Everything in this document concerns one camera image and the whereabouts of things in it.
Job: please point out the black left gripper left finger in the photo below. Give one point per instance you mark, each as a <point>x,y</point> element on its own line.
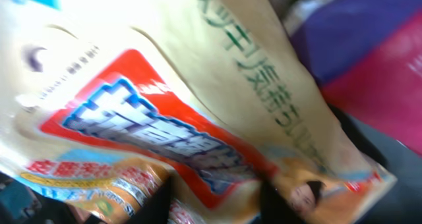
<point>156,208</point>

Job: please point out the beige snack packet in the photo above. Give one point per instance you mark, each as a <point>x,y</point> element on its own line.
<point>103,100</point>

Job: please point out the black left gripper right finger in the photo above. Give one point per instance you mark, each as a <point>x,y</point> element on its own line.
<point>274,209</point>

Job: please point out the pink purple pad pack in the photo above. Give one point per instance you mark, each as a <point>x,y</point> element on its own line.
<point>366,57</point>

